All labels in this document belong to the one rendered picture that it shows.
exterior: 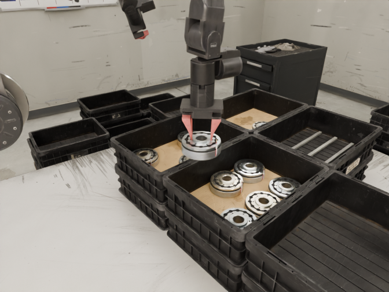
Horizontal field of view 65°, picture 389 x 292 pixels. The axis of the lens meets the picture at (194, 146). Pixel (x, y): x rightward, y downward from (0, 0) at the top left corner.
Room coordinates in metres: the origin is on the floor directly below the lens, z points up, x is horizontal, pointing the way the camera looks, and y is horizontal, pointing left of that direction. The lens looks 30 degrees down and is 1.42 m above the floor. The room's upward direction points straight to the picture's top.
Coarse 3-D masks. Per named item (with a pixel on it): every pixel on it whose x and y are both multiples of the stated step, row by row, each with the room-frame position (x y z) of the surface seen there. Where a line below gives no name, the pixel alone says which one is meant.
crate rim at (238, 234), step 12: (228, 144) 0.88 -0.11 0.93; (276, 144) 0.88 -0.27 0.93; (300, 156) 0.80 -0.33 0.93; (180, 168) 0.74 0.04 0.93; (324, 168) 0.74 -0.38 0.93; (168, 180) 0.68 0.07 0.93; (312, 180) 0.68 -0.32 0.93; (180, 192) 0.63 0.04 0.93; (192, 204) 0.59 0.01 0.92; (204, 204) 0.58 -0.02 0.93; (276, 204) 0.58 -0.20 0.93; (204, 216) 0.56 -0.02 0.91; (216, 216) 0.54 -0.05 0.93; (264, 216) 0.54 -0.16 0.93; (228, 228) 0.50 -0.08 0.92; (252, 228) 0.50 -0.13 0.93; (240, 240) 0.48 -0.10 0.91
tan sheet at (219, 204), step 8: (272, 176) 0.84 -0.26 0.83; (280, 176) 0.84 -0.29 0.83; (208, 184) 0.79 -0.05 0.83; (248, 184) 0.79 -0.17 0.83; (256, 184) 0.79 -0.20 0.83; (264, 184) 0.79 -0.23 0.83; (192, 192) 0.75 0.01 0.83; (200, 192) 0.75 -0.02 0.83; (208, 192) 0.75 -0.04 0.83; (248, 192) 0.75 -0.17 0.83; (200, 200) 0.71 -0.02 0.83; (208, 200) 0.71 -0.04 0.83; (216, 200) 0.71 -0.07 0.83; (224, 200) 0.71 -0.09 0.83; (232, 200) 0.71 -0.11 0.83; (240, 200) 0.71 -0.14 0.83; (216, 208) 0.68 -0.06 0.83; (224, 208) 0.68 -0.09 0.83
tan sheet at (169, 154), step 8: (168, 144) 1.05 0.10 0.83; (176, 144) 1.05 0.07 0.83; (160, 152) 0.99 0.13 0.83; (168, 152) 0.99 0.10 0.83; (176, 152) 0.99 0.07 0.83; (160, 160) 0.93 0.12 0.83; (168, 160) 0.93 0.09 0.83; (176, 160) 0.93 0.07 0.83; (160, 168) 0.89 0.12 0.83; (168, 168) 0.89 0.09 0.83
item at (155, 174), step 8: (168, 120) 1.08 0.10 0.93; (144, 128) 1.00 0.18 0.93; (232, 128) 1.01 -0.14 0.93; (120, 136) 0.94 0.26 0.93; (240, 136) 0.93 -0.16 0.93; (112, 144) 0.90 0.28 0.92; (120, 144) 0.88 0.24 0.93; (224, 144) 0.88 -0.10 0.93; (120, 152) 0.86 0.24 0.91; (128, 152) 0.82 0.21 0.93; (136, 160) 0.79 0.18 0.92; (144, 160) 0.78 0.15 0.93; (192, 160) 0.78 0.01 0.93; (144, 168) 0.75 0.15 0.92; (152, 168) 0.74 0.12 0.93; (176, 168) 0.74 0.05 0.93; (152, 176) 0.72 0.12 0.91; (160, 176) 0.70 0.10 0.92
